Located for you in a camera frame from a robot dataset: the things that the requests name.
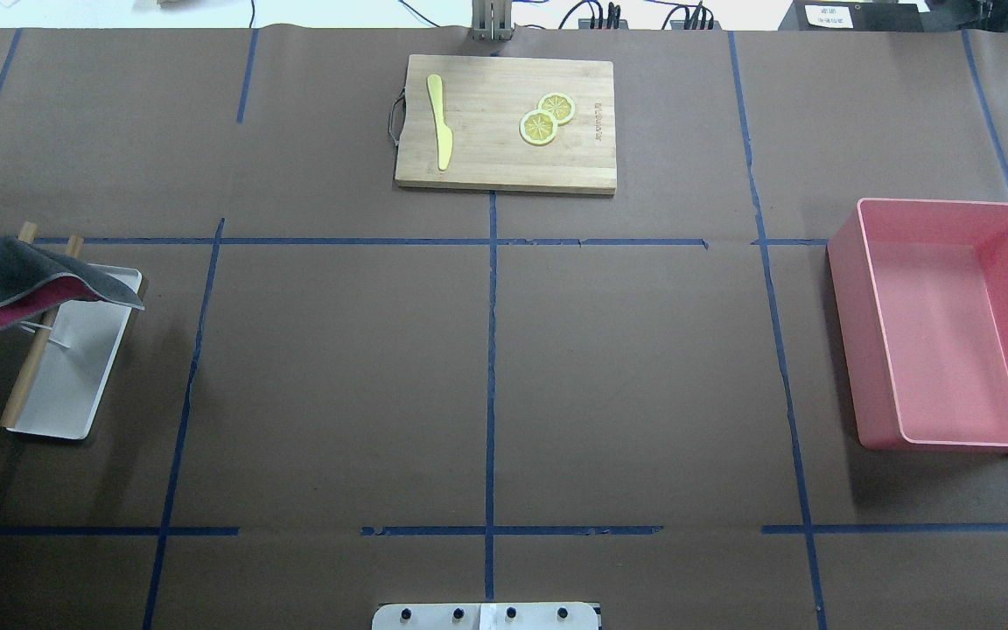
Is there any grey and pink cloth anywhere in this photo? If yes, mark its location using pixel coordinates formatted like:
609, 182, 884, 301
0, 238, 144, 331

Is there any yellow plastic knife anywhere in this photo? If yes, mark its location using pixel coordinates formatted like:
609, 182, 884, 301
425, 74, 453, 172

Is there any lemon slice front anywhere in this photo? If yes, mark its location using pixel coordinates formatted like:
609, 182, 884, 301
517, 108, 559, 146

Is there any lemon slice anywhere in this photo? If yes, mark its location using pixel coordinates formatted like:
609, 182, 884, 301
537, 92, 577, 125
517, 108, 559, 146

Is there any bamboo cutting board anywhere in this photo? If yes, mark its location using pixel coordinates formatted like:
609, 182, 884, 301
395, 53, 619, 196

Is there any lemon slice back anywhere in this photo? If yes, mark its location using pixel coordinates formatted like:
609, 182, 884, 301
537, 92, 577, 125

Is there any right wooden rack rod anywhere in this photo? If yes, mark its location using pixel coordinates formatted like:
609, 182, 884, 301
0, 222, 92, 428

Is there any pink plastic bin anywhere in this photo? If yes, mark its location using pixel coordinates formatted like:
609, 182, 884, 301
827, 197, 1008, 453

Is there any white metal tray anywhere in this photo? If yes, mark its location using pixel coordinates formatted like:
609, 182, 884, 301
5, 300, 133, 440

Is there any aluminium frame post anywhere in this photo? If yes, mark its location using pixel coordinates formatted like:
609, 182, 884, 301
471, 0, 515, 41

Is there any white mounting base plate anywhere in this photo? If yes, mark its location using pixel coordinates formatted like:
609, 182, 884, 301
371, 601, 603, 629

